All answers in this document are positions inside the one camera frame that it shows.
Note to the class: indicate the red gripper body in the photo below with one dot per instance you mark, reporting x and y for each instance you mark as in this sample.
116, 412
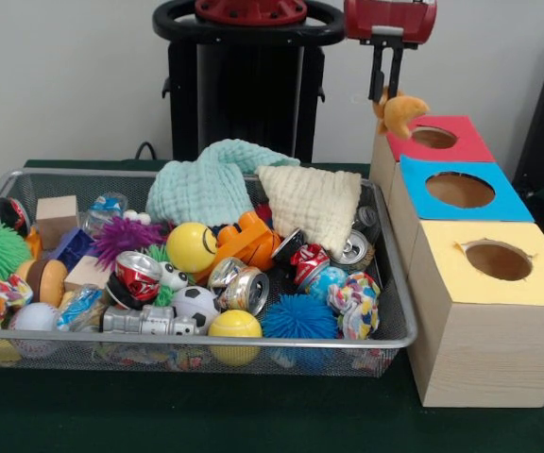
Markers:
390, 19

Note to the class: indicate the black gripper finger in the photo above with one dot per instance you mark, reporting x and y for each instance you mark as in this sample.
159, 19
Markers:
376, 71
395, 68

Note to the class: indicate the orange toy croissant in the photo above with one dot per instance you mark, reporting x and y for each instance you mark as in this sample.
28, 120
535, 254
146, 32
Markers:
404, 115

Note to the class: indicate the cream yellow waffle cloth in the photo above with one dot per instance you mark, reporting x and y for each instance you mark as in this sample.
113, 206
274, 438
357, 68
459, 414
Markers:
314, 203

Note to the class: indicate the mint green waffle cloth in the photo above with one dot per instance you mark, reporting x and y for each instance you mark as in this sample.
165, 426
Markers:
206, 184

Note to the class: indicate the clear mesh bin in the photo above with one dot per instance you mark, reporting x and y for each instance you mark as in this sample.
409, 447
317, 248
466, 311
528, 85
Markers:
390, 311

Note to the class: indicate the wooden box with three holes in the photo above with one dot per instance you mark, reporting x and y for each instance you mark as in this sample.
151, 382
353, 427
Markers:
489, 349

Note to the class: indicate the orange plastic toy block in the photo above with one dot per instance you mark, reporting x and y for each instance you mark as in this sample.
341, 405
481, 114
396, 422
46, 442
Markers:
248, 241

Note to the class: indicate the yellow smiley ball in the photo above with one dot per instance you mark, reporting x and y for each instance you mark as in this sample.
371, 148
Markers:
192, 247

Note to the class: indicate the blue spiky rubber ball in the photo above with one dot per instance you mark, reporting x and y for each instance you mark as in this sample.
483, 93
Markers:
298, 319

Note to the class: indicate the small soccer ball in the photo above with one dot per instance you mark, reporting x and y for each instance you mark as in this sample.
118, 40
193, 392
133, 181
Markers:
196, 307

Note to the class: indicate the purple spiky monster toy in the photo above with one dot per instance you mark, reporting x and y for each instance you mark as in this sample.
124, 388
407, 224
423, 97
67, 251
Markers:
126, 241

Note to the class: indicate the dark green tablecloth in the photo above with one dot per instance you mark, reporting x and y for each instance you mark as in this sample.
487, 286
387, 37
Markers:
159, 415

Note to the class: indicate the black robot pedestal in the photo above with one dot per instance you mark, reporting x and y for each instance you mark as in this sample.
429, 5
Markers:
244, 94

